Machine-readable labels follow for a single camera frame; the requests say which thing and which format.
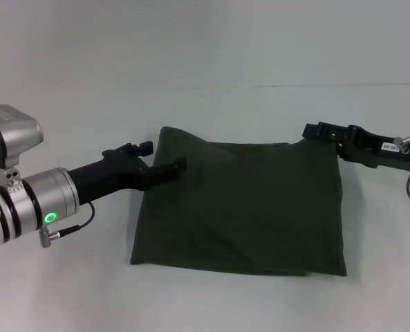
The dark green FREE t-shirt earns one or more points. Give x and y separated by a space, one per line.
239 207

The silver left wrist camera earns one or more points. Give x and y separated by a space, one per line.
14 135

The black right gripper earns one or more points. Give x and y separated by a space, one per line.
363 148

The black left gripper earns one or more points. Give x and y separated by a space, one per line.
104 176

